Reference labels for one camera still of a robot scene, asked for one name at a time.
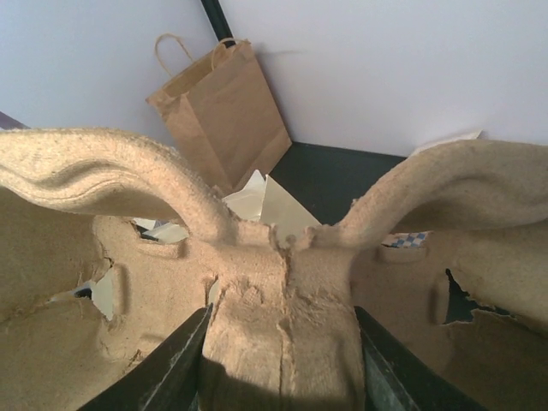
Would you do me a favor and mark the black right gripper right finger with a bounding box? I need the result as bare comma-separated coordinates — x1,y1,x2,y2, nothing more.
354,307,484,411

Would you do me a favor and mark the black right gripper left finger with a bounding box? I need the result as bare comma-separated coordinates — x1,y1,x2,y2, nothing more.
80,305,212,411

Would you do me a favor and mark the single brown cup carrier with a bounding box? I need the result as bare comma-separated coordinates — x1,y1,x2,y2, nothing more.
1,128,547,410

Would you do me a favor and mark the cream paper bag with handles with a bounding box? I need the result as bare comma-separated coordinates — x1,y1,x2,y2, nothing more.
50,170,319,320

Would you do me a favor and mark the blue checkered paper bag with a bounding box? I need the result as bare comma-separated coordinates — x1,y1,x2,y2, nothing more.
381,231,431,248

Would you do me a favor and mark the white flat paper bag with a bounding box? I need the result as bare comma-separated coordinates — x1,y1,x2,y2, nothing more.
410,129,483,157

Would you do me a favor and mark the standing brown paper bag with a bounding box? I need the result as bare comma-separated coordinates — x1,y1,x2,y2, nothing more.
146,38,292,194

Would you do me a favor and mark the black left frame post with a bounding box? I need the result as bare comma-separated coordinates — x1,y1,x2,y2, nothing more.
200,0,233,40

